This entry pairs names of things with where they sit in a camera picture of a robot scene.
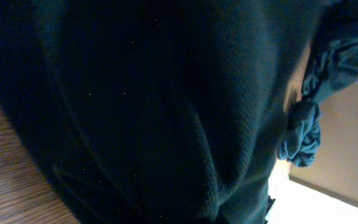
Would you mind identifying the black t-shirt with logo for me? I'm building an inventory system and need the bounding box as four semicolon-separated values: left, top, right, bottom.
0;0;325;223

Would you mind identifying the crumpled dark green-black cloth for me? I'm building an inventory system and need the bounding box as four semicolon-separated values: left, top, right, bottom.
277;0;358;167

